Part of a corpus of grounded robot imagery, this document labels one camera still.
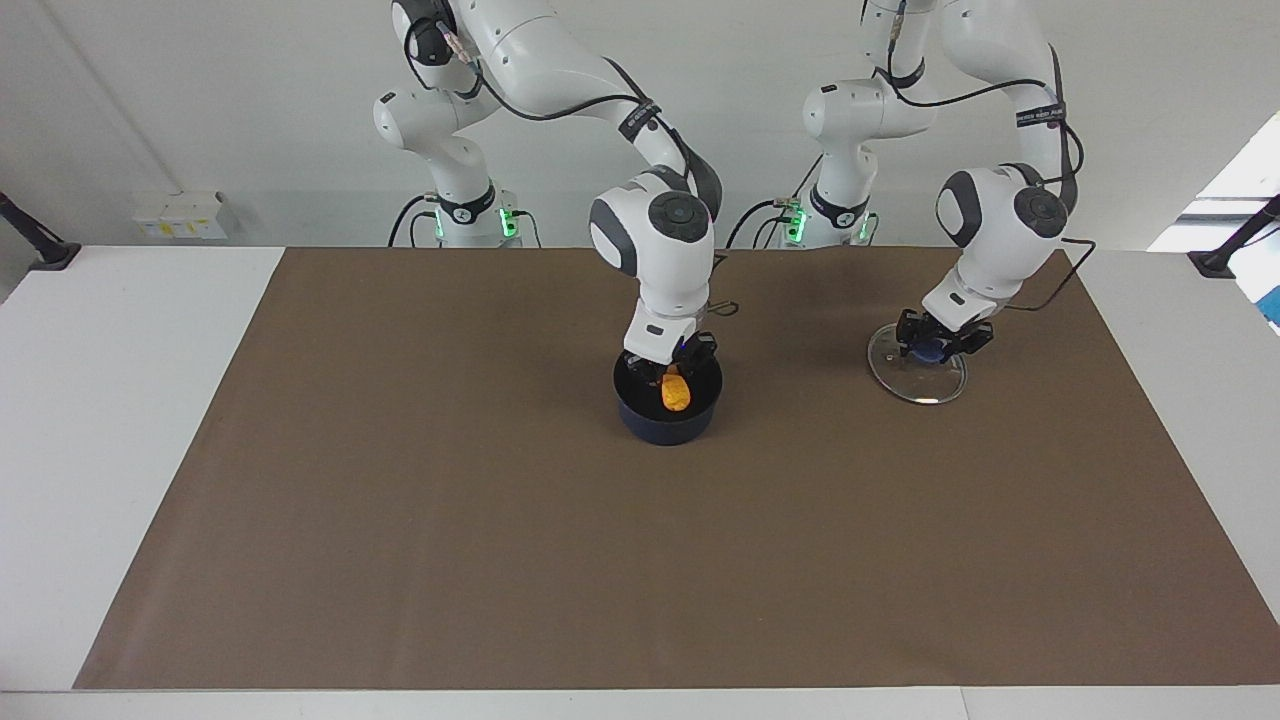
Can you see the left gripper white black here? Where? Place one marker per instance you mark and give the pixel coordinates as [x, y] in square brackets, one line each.
[955, 300]

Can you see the glass lid purple knob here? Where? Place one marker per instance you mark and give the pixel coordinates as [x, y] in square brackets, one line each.
[915, 385]

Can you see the yellow toy corn cob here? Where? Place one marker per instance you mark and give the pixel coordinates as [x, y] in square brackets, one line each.
[677, 395]

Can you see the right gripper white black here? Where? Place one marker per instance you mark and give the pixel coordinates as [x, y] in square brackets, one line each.
[660, 335]

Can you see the blue white box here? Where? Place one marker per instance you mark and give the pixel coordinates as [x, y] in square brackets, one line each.
[1265, 290]

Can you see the brown table mat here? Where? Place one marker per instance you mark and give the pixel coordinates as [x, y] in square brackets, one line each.
[700, 550]

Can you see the black clamp stand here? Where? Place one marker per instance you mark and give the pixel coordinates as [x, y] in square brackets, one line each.
[55, 255]
[1215, 262]

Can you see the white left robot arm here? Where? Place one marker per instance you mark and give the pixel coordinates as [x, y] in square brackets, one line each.
[1000, 230]

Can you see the white wall outlet box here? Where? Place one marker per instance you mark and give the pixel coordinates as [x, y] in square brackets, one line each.
[180, 215]

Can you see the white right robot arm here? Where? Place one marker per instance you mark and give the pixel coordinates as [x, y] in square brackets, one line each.
[540, 50]

